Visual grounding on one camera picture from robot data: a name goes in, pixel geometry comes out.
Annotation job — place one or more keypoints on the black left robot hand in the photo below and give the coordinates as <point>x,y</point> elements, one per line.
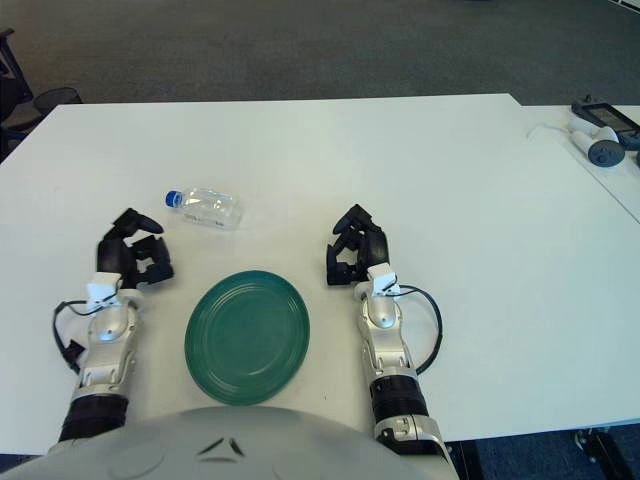
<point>112,252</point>

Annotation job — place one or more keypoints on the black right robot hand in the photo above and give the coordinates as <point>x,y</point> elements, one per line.
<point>377,247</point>

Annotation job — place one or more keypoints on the clear plastic bottle blue cap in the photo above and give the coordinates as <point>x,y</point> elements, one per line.
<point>210,207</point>

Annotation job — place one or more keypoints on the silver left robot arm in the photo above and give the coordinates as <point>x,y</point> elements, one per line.
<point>107,330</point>

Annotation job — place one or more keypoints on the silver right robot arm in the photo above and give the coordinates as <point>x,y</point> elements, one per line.
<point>382,320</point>

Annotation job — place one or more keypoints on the green round plate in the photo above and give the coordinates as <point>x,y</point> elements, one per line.
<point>247,337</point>

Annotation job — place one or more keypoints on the black office chair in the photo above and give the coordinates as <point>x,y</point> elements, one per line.
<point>10,85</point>

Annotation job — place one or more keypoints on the grey robot torso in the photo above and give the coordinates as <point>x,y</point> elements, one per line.
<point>215,445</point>

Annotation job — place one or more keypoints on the white grey VR controller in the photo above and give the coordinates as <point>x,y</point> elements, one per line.
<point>605,154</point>

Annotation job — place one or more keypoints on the dark handheld screen device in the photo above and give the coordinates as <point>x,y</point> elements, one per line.
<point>607,117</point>

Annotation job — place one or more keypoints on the black table leg base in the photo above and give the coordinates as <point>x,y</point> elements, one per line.
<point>600,450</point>

